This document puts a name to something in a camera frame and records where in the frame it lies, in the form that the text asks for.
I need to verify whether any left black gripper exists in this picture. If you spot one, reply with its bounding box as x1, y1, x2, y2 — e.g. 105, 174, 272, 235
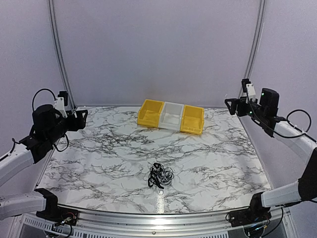
46, 110, 88, 145

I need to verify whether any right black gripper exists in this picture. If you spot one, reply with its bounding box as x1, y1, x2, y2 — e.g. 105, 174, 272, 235
225, 97, 266, 121

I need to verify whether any black cable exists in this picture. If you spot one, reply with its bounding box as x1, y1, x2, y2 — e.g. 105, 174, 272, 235
147, 163, 174, 191

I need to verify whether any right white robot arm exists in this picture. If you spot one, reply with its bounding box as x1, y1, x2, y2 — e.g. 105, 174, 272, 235
224, 88, 317, 222

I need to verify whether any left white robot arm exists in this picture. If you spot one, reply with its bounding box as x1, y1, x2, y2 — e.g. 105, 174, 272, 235
0, 91, 88, 221

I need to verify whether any right yellow plastic bin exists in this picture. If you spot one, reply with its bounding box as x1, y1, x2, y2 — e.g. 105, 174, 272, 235
180, 105, 204, 135

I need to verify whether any yellow plastic bin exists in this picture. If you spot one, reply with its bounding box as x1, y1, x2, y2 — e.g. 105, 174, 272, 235
180, 105, 204, 135
137, 99, 164, 127

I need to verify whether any white plastic bin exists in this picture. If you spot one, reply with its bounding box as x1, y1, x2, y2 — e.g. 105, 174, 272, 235
158, 102, 184, 131

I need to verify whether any left yellow plastic bin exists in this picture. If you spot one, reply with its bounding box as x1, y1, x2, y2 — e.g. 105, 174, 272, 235
137, 99, 164, 127

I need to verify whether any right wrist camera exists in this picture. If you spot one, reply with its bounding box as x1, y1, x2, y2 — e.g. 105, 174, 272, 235
242, 78, 257, 102

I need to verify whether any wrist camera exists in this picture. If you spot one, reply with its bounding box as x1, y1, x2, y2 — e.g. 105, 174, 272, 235
242, 78, 257, 102
53, 91, 68, 118

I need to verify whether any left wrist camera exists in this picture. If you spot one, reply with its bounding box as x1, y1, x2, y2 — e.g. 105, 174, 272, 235
53, 91, 68, 118

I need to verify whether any right aluminium corner post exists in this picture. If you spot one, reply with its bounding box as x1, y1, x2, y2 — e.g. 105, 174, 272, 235
239, 0, 265, 100

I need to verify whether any aluminium corner post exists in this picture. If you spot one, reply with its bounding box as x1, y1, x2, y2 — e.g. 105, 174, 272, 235
239, 0, 265, 100
48, 0, 77, 110

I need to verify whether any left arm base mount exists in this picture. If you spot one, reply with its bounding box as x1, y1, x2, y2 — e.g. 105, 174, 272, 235
35, 188, 79, 226

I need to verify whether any aluminium front rail frame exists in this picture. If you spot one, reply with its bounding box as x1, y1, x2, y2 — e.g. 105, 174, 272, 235
9, 205, 295, 238

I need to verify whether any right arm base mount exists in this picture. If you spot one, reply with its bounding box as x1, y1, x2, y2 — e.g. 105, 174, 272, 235
225, 192, 271, 227

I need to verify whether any left aluminium corner post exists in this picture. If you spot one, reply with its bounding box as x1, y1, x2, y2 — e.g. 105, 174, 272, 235
48, 0, 77, 110

